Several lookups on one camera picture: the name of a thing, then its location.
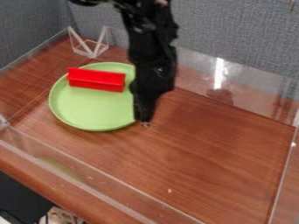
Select white power strip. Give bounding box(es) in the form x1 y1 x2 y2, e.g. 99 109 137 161
47 206 87 224

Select clear acrylic corner bracket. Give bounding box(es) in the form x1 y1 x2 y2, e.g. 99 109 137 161
68 26 109 59

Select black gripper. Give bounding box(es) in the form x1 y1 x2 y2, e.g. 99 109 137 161
68 0 179 93

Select red rectangular block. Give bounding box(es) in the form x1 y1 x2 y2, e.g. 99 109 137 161
67 67 127 93

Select green round plate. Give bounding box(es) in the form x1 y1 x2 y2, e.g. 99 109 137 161
48 62 136 131

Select clear acrylic enclosure walls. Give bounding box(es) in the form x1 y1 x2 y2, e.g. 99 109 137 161
0 32 299 224

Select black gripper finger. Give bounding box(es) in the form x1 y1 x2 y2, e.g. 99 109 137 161
129 81 161 123

